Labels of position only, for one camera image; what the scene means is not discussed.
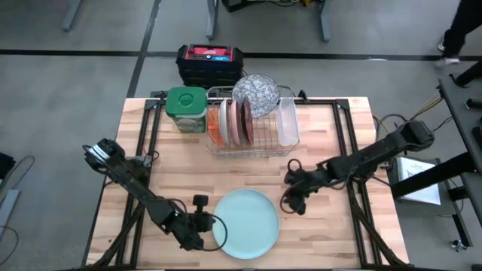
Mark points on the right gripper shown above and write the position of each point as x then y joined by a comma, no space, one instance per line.
310,178

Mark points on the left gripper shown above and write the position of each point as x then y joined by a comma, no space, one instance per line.
192,229

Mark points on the large light blue plate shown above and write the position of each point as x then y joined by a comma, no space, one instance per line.
248,226

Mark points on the dark red black-rimmed plate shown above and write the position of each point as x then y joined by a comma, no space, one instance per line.
248,122

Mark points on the pink plate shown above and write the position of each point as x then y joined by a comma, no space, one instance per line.
236,124

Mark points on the white plate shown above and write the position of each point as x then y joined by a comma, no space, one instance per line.
224,124

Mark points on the orange plate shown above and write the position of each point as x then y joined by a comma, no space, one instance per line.
212,128

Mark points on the blue floral patterned plate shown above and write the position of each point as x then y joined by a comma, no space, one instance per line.
258,94

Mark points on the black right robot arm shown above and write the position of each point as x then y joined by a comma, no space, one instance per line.
376,154

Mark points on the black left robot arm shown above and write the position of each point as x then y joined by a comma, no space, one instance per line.
128,177

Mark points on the clear plastic cutlery holder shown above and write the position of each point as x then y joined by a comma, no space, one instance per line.
288,122

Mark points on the green Cascade detergent tub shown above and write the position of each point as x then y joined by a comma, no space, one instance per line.
185,103

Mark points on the white paper sheet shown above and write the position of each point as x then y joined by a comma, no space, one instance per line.
418,180

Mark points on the black and red toolbox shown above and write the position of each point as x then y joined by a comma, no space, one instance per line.
209,67

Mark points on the grey desk leg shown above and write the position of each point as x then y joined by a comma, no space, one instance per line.
71,15
326,20
212,19

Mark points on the caster wheel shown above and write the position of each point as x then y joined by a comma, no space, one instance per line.
459,245

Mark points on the black side table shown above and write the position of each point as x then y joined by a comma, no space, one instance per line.
463,109

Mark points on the person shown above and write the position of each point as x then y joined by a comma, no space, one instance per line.
465,26

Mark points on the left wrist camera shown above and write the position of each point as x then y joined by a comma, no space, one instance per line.
173,217

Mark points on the black aluminium table frame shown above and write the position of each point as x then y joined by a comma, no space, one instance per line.
155,124

